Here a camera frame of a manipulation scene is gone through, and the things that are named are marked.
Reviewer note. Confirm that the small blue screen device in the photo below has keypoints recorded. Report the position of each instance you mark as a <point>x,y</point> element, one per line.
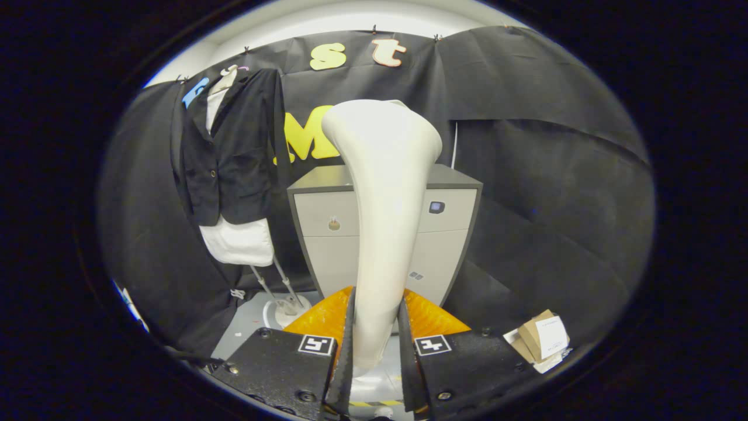
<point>436,207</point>

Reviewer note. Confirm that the white clothes hanger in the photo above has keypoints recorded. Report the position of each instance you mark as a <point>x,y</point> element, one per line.
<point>225,85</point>

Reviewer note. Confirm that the black suit jacket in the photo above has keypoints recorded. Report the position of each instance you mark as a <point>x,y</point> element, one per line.
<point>239,169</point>

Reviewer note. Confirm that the white shirt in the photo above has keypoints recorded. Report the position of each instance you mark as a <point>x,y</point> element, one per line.
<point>236,242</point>

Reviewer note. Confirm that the white garment stand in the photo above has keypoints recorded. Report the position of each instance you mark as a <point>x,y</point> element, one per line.
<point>289,310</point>

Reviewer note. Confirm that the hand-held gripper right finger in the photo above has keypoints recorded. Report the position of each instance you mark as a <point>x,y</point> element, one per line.
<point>409,374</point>

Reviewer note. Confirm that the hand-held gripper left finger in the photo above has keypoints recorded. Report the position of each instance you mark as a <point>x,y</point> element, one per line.
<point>346,374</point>

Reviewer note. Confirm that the grey cabinet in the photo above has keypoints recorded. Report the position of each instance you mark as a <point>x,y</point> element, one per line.
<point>327,257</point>

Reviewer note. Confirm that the brown cardboard box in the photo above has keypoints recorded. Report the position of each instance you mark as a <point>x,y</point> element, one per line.
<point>529,339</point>

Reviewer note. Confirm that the black backdrop cloth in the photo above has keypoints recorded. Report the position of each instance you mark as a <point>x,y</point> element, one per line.
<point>555,175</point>

